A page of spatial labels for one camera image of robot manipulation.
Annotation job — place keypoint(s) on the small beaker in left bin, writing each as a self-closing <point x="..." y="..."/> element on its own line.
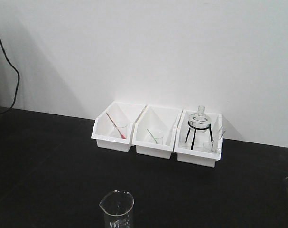
<point x="123" y="127"/>

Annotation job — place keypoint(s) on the black metal tripod stand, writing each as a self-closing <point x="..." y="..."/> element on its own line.
<point x="197" y="128"/>

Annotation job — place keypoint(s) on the white right storage bin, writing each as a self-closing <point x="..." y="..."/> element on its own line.
<point x="197" y="155"/>

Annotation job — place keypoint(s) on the white storage bin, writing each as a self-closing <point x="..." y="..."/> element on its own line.
<point x="163" y="119"/>
<point x="106" y="134"/>
<point x="197" y="155"/>

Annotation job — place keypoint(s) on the red-tipped glass rod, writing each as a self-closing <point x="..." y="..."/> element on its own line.
<point x="121" y="135"/>

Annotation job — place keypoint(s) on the small beaker in bin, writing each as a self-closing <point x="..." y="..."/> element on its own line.
<point x="207" y="146"/>
<point x="159" y="136"/>
<point x="123" y="127"/>

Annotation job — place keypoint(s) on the white left storage bin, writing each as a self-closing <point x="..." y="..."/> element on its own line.
<point x="106" y="134"/>

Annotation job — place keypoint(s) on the small beaker in right bin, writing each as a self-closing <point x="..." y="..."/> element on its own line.
<point x="207" y="146"/>

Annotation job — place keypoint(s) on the large foreground glass beaker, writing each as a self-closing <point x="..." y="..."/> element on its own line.
<point x="117" y="206"/>

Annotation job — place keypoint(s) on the clear glass alcohol lamp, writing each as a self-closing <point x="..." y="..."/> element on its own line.
<point x="200" y="120"/>

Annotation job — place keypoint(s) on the white middle storage bin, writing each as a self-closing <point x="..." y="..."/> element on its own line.
<point x="163" y="119"/>

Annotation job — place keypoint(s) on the small beaker in middle bin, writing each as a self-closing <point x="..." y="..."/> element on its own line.
<point x="159" y="136"/>

